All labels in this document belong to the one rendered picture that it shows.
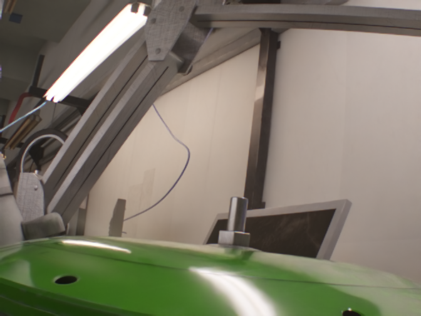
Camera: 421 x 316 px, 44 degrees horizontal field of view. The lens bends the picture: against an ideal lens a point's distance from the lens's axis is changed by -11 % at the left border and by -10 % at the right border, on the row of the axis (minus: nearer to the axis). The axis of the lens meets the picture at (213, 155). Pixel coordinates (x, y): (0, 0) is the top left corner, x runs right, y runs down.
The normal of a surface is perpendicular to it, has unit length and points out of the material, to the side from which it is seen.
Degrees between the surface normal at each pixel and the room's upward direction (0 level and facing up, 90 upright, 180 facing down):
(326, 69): 90
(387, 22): 172
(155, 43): 90
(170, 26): 90
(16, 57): 90
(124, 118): 128
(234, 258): 14
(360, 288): 23
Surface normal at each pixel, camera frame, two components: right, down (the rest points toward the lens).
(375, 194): -0.86, -0.21
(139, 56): 0.58, 0.59
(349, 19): -0.25, 0.96
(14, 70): 0.49, -0.13
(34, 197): -0.54, -0.25
